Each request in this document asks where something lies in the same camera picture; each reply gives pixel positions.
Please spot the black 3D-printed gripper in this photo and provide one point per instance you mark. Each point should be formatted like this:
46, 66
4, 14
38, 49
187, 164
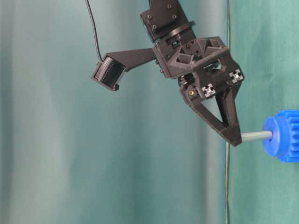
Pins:
205, 68

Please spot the grey metal shaft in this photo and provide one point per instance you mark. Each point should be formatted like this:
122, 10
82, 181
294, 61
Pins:
256, 136

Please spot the small blue plastic gear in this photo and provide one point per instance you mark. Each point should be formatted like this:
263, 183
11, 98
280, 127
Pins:
284, 144

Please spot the green cutting mat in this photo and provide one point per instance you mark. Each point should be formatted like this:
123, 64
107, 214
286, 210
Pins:
264, 41

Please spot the green backdrop curtain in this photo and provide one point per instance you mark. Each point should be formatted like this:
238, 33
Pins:
73, 152

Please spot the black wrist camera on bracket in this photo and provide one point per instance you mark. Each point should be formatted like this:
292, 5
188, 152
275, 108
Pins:
109, 72

